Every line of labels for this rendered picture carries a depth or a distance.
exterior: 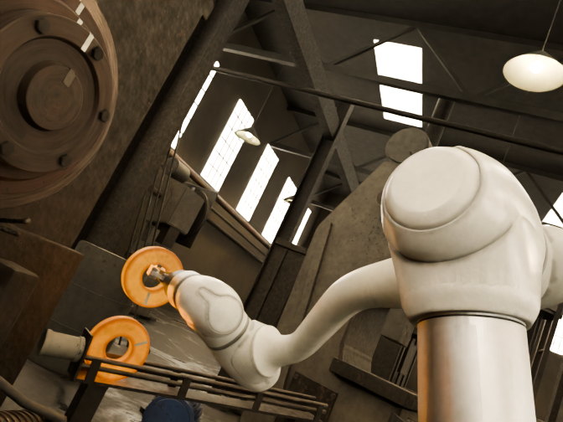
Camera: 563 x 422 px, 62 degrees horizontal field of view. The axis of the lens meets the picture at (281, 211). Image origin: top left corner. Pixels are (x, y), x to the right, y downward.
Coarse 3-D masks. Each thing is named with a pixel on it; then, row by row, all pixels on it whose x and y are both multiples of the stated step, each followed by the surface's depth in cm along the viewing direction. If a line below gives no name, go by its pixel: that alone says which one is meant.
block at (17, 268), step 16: (0, 272) 98; (16, 272) 98; (32, 272) 104; (0, 288) 97; (16, 288) 99; (32, 288) 103; (0, 304) 97; (16, 304) 100; (0, 320) 98; (16, 320) 102; (0, 336) 99
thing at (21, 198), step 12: (84, 0) 92; (96, 12) 96; (108, 36) 100; (108, 48) 101; (108, 120) 108; (96, 144) 107; (84, 168) 106; (60, 180) 101; (24, 192) 94; (36, 192) 97; (48, 192) 99; (0, 204) 90; (12, 204) 93
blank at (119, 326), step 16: (112, 320) 114; (128, 320) 116; (96, 336) 112; (112, 336) 114; (128, 336) 117; (144, 336) 119; (96, 352) 112; (128, 352) 119; (144, 352) 119; (128, 368) 117
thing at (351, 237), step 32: (416, 128) 363; (352, 192) 361; (320, 224) 360; (352, 224) 347; (320, 256) 346; (352, 256) 336; (384, 256) 325; (320, 288) 338; (288, 320) 339; (352, 320) 319; (384, 320) 362; (320, 352) 318; (352, 352) 326; (288, 384) 319; (320, 384) 307; (352, 384) 299; (384, 384) 282; (256, 416) 320; (352, 416) 291; (384, 416) 282; (416, 416) 309
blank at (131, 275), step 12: (144, 252) 118; (156, 252) 119; (168, 252) 121; (132, 264) 116; (144, 264) 118; (156, 264) 120; (168, 264) 122; (180, 264) 123; (132, 276) 117; (132, 288) 117; (144, 288) 119; (156, 288) 122; (132, 300) 117; (144, 300) 119; (156, 300) 121
